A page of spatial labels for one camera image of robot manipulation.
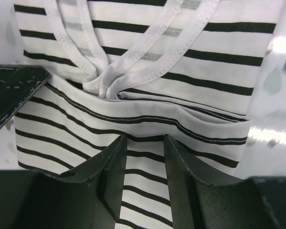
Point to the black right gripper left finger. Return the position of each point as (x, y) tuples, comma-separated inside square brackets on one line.
[(88, 196)]

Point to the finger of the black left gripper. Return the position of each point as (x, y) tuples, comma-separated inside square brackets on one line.
[(18, 83)]

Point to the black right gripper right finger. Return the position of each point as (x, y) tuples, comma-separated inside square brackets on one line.
[(202, 197)]

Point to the black white striped tank top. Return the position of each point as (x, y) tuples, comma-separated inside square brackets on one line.
[(146, 69)]

